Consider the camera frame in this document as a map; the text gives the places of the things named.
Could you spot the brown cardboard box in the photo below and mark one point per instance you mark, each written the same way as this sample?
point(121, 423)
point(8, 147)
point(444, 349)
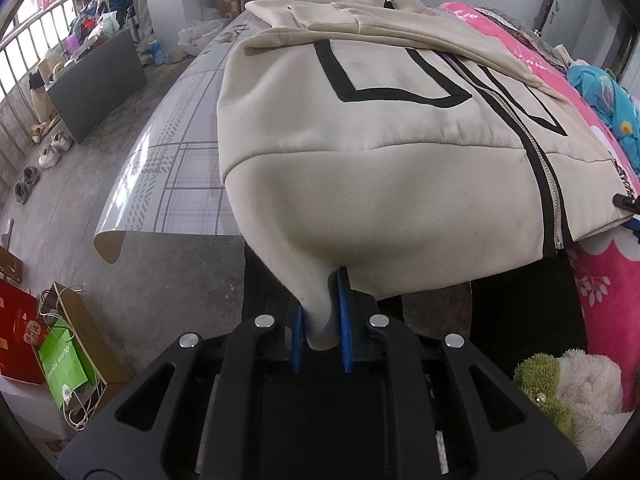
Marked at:
point(10, 262)

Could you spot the cream zip jacket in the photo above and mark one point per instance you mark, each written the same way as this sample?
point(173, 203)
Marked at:
point(375, 185)

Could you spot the brown paper bag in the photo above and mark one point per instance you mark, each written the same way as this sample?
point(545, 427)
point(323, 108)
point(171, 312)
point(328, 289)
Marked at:
point(90, 325)

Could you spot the red gift bag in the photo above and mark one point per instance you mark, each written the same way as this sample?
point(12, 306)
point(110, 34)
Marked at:
point(20, 330)

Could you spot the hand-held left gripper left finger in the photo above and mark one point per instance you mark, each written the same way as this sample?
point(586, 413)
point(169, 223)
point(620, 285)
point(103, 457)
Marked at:
point(296, 340)

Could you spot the floral table cover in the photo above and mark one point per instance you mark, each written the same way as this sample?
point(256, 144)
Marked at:
point(190, 170)

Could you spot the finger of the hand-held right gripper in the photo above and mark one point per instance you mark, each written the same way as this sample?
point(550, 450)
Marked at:
point(627, 201)

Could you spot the grey slipper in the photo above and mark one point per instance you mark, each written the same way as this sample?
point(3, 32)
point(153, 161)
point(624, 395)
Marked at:
point(22, 192)
point(31, 175)

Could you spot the green white plush toy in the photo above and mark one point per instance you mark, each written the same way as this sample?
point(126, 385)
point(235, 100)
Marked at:
point(585, 385)

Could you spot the metal window railing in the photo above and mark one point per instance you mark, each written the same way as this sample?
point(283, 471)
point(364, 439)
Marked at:
point(30, 27)

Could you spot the pink floral blanket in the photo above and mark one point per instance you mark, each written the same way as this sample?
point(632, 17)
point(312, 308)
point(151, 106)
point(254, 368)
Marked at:
point(605, 285)

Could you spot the green paper bag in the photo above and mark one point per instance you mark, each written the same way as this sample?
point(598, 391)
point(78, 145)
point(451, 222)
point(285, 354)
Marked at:
point(62, 360)

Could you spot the white sneaker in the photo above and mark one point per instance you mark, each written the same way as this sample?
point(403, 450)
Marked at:
point(62, 140)
point(50, 157)

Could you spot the dark grey cabinet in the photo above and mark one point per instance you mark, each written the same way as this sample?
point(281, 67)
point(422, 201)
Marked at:
point(95, 85)

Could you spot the teal printed cloth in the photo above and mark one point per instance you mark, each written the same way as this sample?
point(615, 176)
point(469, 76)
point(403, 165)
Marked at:
point(605, 95)

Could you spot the white plastic bag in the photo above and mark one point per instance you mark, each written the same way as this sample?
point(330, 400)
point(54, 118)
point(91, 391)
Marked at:
point(200, 35)

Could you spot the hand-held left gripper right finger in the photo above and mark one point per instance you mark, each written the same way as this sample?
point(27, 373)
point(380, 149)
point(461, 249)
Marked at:
point(344, 325)

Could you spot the pile of assorted clothes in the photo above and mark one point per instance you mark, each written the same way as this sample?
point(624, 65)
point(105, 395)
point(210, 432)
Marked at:
point(100, 10)

